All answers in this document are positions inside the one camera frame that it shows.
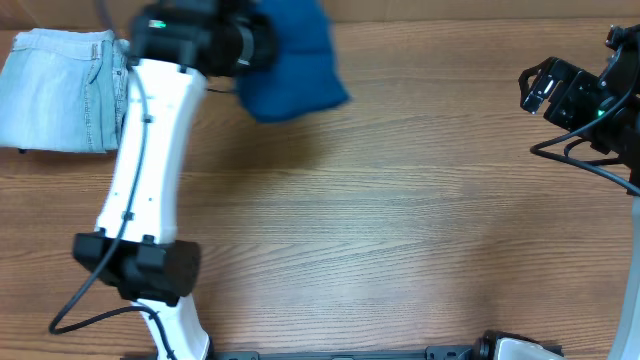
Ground dark blue polo shirt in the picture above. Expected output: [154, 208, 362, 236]
[236, 0, 350, 123]

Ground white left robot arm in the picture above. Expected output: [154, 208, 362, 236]
[73, 1, 277, 359]

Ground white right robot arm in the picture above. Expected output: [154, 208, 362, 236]
[519, 25, 639, 359]

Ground folded light blue jeans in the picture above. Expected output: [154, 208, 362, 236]
[1, 28, 129, 153]

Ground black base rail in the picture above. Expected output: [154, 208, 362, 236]
[206, 345, 473, 360]

